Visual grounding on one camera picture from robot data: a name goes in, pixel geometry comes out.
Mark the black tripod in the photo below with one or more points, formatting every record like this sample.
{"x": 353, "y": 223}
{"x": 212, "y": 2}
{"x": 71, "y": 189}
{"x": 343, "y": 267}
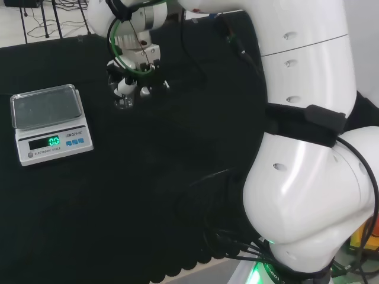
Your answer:
{"x": 44, "y": 17}

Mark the yellow stop button box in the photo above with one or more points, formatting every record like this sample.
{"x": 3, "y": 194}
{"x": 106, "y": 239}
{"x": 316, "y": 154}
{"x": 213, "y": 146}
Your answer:
{"x": 364, "y": 236}

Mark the clear glass beaker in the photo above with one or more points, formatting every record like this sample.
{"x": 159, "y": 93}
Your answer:
{"x": 124, "y": 102}

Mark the black bench cloth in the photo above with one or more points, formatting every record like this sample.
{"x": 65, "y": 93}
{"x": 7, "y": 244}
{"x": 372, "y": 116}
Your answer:
{"x": 124, "y": 165}

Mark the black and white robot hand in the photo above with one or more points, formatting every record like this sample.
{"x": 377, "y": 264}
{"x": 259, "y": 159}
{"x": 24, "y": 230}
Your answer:
{"x": 139, "y": 63}

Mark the white electronic balance steel pan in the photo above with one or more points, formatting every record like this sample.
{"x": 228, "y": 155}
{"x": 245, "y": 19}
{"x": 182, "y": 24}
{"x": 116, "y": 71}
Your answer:
{"x": 50, "y": 124}

